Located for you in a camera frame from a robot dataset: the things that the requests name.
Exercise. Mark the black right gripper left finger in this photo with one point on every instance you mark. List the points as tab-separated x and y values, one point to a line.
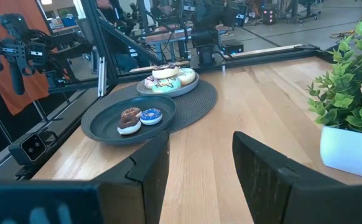
146	180

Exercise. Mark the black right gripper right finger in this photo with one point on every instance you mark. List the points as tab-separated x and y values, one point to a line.
262	186

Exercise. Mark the small blue sprinkle donut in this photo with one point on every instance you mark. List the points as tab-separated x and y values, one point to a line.
150	116

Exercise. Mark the small brown sprinkle donut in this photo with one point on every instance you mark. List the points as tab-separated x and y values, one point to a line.
132	111

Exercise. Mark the large mint green donut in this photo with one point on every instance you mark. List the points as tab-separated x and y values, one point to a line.
167	87

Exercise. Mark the large pink donut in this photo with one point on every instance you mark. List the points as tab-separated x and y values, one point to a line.
148	82

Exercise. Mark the large chocolate pink-drizzle donut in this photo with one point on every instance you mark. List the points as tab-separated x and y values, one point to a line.
165	72

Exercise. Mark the large cream white donut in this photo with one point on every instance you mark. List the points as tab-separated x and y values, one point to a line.
188	76

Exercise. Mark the dark grey round plate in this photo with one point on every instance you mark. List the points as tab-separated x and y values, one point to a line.
106	126

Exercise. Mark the green plant in white pot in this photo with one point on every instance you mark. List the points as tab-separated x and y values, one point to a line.
349	152

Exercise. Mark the dark round woven placemat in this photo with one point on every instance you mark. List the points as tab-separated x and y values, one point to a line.
199	99

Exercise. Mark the light grey round plate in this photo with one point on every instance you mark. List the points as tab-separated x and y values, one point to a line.
185	90

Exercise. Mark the orange curtain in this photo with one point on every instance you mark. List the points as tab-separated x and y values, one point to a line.
0	93

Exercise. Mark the black tower with pink lights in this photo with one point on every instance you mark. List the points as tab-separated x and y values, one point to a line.
269	14

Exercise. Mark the blue box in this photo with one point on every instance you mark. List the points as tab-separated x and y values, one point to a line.
69	22

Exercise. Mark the black table-level camera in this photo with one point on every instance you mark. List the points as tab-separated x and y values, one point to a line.
31	147

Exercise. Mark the black aluminium table frame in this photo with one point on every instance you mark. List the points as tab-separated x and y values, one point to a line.
97	34

